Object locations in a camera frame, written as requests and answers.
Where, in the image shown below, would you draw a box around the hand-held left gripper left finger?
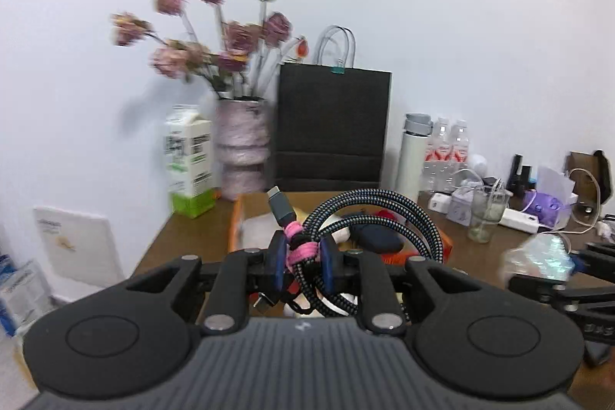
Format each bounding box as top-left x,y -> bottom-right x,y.
126,230 -> 289,336

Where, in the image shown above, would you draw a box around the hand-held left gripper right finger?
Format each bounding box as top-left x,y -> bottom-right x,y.
319,237 -> 486,336

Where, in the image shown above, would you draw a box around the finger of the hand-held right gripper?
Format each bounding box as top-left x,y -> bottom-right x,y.
571,242 -> 615,283
508,273 -> 615,315

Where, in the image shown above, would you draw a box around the iridescent cellophane ball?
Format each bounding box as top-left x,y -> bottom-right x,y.
500,234 -> 577,283

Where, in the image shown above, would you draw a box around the navy blue zipper pouch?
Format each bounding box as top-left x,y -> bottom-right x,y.
348,222 -> 402,254

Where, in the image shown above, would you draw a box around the red and orange cardboard box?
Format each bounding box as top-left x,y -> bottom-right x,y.
229,190 -> 455,269

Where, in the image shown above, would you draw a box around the black and white braided cable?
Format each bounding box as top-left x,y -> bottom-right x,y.
252,186 -> 440,319

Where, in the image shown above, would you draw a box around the wooden desktop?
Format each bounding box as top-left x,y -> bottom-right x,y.
130,191 -> 615,410

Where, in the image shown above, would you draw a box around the white power strip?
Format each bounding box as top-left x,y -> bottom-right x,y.
499,208 -> 541,234

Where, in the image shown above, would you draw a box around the purple tissue pack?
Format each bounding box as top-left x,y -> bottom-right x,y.
524,166 -> 580,231

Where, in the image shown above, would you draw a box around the clear glass cup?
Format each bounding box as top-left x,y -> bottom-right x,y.
468,185 -> 512,244

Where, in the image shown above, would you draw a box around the brown cardboard stand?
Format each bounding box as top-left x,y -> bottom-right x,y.
567,149 -> 615,223

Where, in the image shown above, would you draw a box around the clear glass straw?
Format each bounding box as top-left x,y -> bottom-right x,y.
483,178 -> 506,223

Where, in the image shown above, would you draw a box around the small pale tin box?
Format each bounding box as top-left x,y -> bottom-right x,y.
447,184 -> 476,226

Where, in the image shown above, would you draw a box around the purple ceramic vase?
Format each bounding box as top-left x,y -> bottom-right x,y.
214,97 -> 271,202

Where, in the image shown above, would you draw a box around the white and green milk carton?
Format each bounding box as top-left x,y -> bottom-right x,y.
165,105 -> 215,219

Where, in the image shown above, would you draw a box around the white thermos bottle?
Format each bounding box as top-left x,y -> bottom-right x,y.
395,113 -> 433,202

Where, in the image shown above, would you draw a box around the white round device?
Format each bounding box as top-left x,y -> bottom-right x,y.
468,154 -> 491,178

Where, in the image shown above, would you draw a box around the black paper bag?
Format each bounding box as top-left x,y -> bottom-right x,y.
271,26 -> 392,192

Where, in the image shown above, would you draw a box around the clear plastic water bottle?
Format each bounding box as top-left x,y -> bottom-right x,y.
449,119 -> 470,180
423,118 -> 452,192

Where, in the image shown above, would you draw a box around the dried pink flowers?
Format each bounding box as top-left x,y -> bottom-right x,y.
110,0 -> 308,100

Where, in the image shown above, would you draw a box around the blue and white packages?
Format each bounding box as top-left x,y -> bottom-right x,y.
0,254 -> 53,339

